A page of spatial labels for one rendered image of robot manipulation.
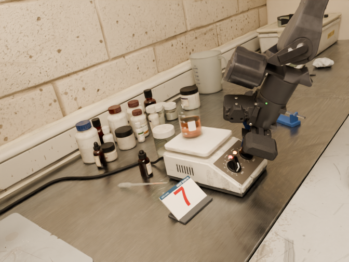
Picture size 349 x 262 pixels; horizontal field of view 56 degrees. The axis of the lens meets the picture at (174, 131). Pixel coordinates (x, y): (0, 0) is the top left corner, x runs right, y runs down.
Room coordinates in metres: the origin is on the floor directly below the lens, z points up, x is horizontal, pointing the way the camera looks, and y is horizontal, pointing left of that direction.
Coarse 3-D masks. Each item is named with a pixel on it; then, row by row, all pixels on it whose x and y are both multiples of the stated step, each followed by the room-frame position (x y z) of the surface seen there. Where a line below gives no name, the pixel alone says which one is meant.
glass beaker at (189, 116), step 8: (184, 104) 0.73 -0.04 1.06; (192, 104) 0.72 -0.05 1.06; (184, 112) 0.68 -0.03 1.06; (192, 112) 0.68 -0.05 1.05; (184, 120) 0.68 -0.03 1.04; (192, 120) 0.68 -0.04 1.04; (200, 120) 0.70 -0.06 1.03; (184, 128) 0.68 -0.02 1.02; (192, 128) 0.68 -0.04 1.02; (200, 128) 0.69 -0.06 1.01; (184, 136) 0.69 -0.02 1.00; (192, 136) 0.68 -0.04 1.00; (200, 136) 0.68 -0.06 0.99
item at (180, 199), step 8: (184, 184) 0.59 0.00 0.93; (192, 184) 0.59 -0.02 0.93; (176, 192) 0.57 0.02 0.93; (184, 192) 0.57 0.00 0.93; (192, 192) 0.57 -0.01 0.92; (200, 192) 0.58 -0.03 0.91; (168, 200) 0.55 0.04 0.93; (176, 200) 0.55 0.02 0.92; (184, 200) 0.55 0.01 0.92; (192, 200) 0.56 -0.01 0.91; (176, 208) 0.53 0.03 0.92; (184, 208) 0.54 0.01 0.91
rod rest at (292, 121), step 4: (296, 112) 0.84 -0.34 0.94; (280, 116) 0.89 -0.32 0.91; (284, 116) 0.88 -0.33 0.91; (292, 116) 0.83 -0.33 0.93; (296, 116) 0.84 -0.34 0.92; (280, 120) 0.86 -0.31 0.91; (284, 120) 0.86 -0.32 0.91; (288, 120) 0.85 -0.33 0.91; (292, 120) 0.83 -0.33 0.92; (296, 120) 0.84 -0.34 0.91; (284, 124) 0.85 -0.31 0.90; (288, 124) 0.83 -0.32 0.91; (292, 124) 0.82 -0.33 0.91; (296, 124) 0.83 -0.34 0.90
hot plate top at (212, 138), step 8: (208, 128) 0.73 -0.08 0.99; (216, 128) 0.72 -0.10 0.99; (176, 136) 0.72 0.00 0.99; (208, 136) 0.68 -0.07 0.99; (216, 136) 0.67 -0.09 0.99; (224, 136) 0.67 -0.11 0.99; (168, 144) 0.68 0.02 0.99; (176, 144) 0.67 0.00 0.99; (184, 144) 0.67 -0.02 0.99; (192, 144) 0.66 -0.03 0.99; (200, 144) 0.65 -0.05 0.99; (208, 144) 0.64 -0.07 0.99; (216, 144) 0.64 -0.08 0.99; (184, 152) 0.64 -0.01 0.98; (192, 152) 0.62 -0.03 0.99; (200, 152) 0.61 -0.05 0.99; (208, 152) 0.61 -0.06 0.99
